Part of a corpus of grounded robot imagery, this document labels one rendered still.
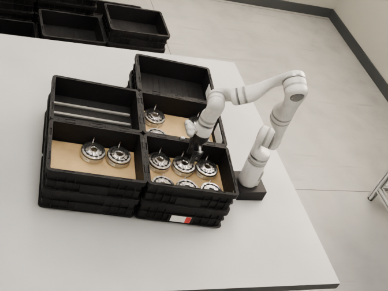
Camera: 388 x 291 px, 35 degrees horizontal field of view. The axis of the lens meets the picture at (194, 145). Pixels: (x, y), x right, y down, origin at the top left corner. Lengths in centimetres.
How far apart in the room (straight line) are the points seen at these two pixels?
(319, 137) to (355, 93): 92
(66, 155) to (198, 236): 66
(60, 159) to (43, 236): 33
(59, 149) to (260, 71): 292
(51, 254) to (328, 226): 223
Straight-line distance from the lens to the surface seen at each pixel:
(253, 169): 284
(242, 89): 241
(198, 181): 272
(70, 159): 261
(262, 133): 272
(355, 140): 507
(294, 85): 237
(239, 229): 280
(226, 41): 546
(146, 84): 314
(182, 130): 293
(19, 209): 256
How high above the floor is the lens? 264
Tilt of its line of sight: 39 degrees down
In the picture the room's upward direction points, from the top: 24 degrees clockwise
